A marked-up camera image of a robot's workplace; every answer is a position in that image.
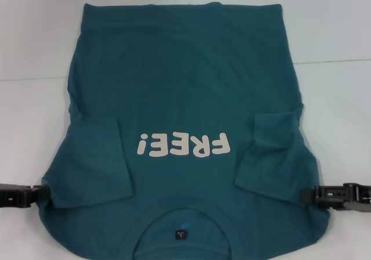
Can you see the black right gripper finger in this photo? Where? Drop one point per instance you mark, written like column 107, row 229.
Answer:
column 307, row 196

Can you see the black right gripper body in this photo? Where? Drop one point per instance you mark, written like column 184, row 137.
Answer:
column 358, row 197

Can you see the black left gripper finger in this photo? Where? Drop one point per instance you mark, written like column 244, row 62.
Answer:
column 40, row 194

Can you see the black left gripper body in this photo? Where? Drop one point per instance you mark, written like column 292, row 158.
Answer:
column 13, row 195

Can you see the teal t-shirt with FREE print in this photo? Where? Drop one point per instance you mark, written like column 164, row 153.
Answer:
column 179, row 83

